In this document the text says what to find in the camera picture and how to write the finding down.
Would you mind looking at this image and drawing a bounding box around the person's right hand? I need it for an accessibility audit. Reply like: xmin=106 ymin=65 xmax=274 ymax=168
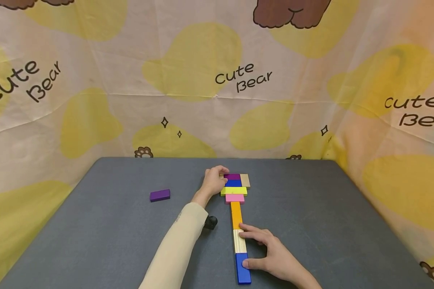
xmin=239 ymin=223 xmax=305 ymax=283

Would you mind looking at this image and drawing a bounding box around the person's left hand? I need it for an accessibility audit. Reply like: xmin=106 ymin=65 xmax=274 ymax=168
xmin=200 ymin=165 xmax=230 ymax=201

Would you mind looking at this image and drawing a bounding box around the long blue wooden block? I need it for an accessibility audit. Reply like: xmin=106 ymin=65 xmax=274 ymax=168
xmin=235 ymin=252 xmax=252 ymax=285

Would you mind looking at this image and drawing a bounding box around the light grained wooden block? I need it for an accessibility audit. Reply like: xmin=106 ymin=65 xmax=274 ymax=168
xmin=233 ymin=229 xmax=247 ymax=254

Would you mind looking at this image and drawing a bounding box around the person's right forearm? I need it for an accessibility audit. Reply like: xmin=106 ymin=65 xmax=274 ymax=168
xmin=289 ymin=268 xmax=323 ymax=289

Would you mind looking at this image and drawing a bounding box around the person's left forearm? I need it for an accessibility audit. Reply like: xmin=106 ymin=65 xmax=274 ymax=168
xmin=139 ymin=192 xmax=213 ymax=289

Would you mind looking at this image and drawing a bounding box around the yellow wooden block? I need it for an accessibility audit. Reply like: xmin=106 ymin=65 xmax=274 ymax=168
xmin=221 ymin=187 xmax=248 ymax=197

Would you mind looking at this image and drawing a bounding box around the orange wooden block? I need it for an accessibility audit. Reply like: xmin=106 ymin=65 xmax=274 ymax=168
xmin=230 ymin=201 xmax=243 ymax=230

